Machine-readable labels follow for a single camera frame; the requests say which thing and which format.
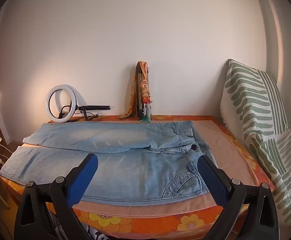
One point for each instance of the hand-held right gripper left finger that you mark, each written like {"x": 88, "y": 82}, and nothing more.
{"x": 84, "y": 177}

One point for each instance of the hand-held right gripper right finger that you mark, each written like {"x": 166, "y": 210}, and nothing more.
{"x": 210, "y": 177}

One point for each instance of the light blue denim pants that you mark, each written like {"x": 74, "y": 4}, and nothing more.
{"x": 135, "y": 170}

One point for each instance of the pink blanket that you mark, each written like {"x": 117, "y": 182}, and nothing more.
{"x": 225, "y": 155}

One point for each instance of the black white patterned cloth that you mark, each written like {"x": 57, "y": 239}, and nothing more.
{"x": 95, "y": 233}

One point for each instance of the orange floral bed sheet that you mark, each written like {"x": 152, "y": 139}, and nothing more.
{"x": 160, "y": 225}

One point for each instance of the teal cloth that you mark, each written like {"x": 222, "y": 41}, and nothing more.
{"x": 146, "y": 116}

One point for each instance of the orange patterned scarf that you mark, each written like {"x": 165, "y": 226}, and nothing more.
{"x": 131, "y": 100}

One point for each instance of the dark folded stand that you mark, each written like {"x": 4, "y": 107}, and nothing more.
{"x": 138, "y": 80}

